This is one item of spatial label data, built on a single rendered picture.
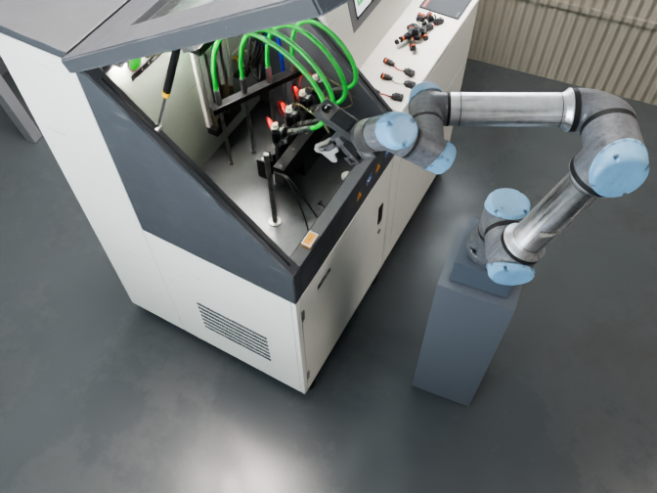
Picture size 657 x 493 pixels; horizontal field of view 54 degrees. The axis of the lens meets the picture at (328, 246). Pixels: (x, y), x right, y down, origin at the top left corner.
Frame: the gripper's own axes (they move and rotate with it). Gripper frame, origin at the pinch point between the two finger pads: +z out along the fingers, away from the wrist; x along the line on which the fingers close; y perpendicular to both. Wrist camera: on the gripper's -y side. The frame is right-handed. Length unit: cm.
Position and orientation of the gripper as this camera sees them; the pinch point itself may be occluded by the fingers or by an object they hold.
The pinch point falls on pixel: (325, 135)
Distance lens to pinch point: 163.0
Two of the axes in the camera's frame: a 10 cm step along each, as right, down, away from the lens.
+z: -4.1, -0.8, 9.1
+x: 6.4, -7.4, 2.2
